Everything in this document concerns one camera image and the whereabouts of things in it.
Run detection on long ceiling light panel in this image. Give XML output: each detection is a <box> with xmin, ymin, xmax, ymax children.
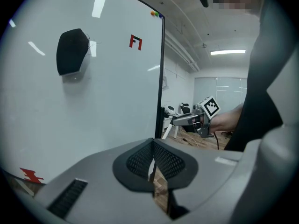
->
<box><xmin>210</xmin><ymin>49</ymin><xmax>246</xmax><ymax>56</ymax></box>

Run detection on frosted glass partition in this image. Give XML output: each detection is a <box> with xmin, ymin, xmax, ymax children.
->
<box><xmin>193</xmin><ymin>77</ymin><xmax>248</xmax><ymax>108</ymax></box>

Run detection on person's right forearm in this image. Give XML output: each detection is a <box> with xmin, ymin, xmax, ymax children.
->
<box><xmin>210</xmin><ymin>103</ymin><xmax>245</xmax><ymax>133</ymax></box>

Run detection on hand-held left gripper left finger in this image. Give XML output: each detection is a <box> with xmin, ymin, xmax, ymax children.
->
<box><xmin>35</xmin><ymin>138</ymin><xmax>169</xmax><ymax>224</ymax></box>

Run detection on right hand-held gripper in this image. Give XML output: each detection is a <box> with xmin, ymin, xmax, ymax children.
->
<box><xmin>171</xmin><ymin>96</ymin><xmax>221</xmax><ymax>139</ymax></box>

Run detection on person's black shirt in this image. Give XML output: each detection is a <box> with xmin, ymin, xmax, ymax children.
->
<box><xmin>223</xmin><ymin>0</ymin><xmax>295</xmax><ymax>152</ymax></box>

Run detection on small white table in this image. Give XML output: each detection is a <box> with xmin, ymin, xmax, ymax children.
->
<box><xmin>163</xmin><ymin>112</ymin><xmax>182</xmax><ymax>139</ymax></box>

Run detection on white whiteboard black frame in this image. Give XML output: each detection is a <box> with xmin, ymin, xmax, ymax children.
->
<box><xmin>0</xmin><ymin>0</ymin><xmax>166</xmax><ymax>185</ymax></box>

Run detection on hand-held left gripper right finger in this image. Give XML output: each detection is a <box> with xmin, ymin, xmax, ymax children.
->
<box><xmin>153</xmin><ymin>138</ymin><xmax>246</xmax><ymax>224</ymax></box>

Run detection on black whiteboard eraser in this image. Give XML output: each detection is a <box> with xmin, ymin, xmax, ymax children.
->
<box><xmin>56</xmin><ymin>28</ymin><xmax>91</xmax><ymax>77</ymax></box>

